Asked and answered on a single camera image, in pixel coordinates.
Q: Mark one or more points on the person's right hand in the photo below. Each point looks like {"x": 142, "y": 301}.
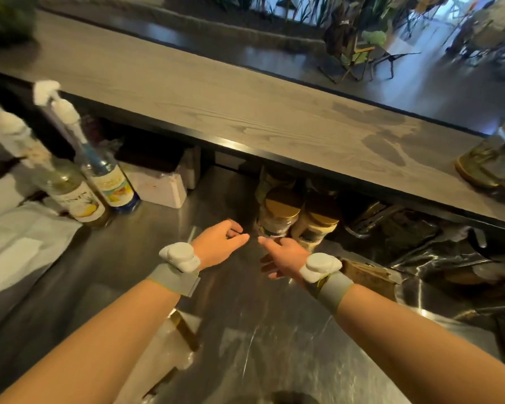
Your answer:
{"x": 290, "y": 258}

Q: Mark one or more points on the person's left hand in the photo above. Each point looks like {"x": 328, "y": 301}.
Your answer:
{"x": 212, "y": 246}

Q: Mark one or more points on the person's right thumb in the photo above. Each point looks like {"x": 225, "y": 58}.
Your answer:
{"x": 269, "y": 268}

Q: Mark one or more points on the person's left thumb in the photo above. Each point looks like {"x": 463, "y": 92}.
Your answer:
{"x": 237, "y": 241}

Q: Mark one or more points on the person's left forearm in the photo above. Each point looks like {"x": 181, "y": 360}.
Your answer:
{"x": 96, "y": 344}

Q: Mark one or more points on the person's right forearm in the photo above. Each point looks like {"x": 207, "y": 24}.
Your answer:
{"x": 412, "y": 353}

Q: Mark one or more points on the glass jar gold lid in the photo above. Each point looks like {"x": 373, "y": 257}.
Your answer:
{"x": 280, "y": 216}
{"x": 315, "y": 227}

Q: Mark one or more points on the white wrist tracker grey band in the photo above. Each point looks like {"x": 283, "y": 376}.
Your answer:
{"x": 326, "y": 275}
{"x": 179, "y": 262}

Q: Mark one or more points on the white foam box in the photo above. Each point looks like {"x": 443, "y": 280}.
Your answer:
{"x": 160, "y": 180}

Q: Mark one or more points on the brown paper bag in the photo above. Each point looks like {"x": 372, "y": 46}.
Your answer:
{"x": 370, "y": 277}

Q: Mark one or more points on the syrup bottle blue label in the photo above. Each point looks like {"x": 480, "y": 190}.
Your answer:
{"x": 109, "y": 180}

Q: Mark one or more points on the crumpled clear plastic bag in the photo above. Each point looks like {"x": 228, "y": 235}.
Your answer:
{"x": 429, "y": 243}

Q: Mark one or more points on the syrup bottle yellow label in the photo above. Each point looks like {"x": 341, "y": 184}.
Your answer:
{"x": 73, "y": 193}

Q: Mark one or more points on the white cloth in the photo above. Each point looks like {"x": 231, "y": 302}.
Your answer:
{"x": 21, "y": 243}

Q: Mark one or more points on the wooden chair green cushion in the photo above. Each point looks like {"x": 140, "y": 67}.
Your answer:
{"x": 362, "y": 54}

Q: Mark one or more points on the clear jar with tan lid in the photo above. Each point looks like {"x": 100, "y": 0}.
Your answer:
{"x": 490, "y": 157}

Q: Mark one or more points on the green potted plant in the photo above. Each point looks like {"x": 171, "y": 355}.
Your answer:
{"x": 6, "y": 18}

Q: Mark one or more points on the chair with light cover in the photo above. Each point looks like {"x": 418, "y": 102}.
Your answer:
{"x": 488, "y": 27}

